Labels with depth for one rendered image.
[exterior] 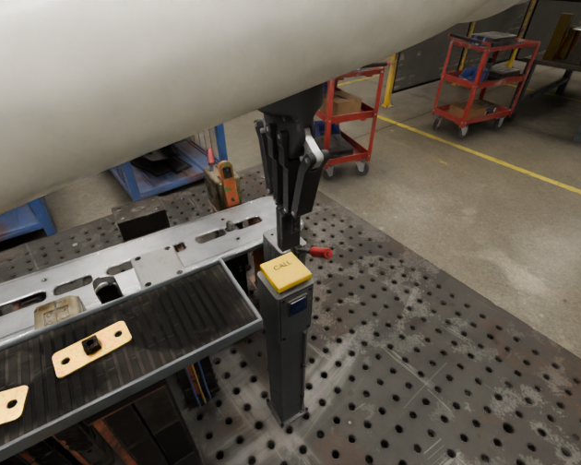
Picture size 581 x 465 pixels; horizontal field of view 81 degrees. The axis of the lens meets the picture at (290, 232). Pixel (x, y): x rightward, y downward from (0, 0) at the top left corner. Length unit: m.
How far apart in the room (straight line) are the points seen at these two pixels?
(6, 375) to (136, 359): 0.14
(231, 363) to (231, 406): 0.11
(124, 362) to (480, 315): 1.00
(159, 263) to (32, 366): 0.24
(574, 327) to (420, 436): 1.62
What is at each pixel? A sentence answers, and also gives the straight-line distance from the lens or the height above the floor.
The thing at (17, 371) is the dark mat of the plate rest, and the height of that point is 1.16.
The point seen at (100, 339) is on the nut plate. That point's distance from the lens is 0.50.
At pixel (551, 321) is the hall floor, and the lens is 2.38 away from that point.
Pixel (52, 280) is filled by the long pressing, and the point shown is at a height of 1.00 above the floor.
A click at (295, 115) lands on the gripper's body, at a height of 1.41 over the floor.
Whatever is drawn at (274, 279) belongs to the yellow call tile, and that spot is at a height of 1.16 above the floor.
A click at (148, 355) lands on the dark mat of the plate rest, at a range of 0.47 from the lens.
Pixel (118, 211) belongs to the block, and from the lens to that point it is 0.98.
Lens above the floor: 1.53
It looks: 39 degrees down
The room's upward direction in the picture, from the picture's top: straight up
